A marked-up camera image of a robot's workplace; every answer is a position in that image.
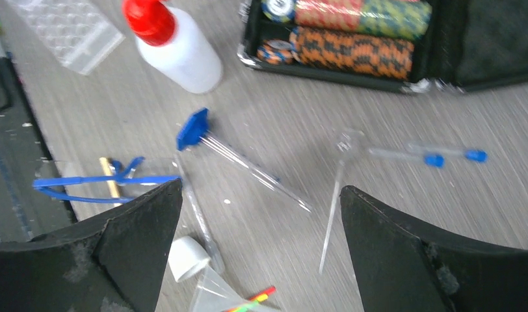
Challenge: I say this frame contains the clear glass pipette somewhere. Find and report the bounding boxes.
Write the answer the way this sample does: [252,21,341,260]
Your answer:
[174,154,225,274]

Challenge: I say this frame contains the blue safety glasses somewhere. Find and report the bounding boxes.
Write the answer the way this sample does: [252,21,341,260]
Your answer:
[32,156,181,207]

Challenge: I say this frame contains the black poker chip case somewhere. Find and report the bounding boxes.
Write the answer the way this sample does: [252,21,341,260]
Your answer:
[237,1,528,94]

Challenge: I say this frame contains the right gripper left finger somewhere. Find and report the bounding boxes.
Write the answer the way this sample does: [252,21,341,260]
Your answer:
[0,179,183,311]

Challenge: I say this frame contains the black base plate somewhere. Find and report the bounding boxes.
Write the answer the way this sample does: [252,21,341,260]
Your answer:
[0,24,77,242]

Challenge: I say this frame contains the wooden clothespin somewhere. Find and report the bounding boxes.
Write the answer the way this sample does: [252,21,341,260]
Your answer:
[99,157,120,199]

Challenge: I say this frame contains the white squeeze bottle red cap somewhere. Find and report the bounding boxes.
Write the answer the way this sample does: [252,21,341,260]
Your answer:
[122,1,223,94]

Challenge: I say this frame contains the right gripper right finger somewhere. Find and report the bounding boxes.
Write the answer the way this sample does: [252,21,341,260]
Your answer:
[340,185,528,311]

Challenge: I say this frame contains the glass stirring rod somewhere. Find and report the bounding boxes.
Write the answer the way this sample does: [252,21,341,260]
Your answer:
[319,160,346,274]

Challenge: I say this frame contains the clear plastic well plate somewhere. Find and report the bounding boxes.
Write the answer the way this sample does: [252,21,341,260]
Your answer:
[8,0,124,75]

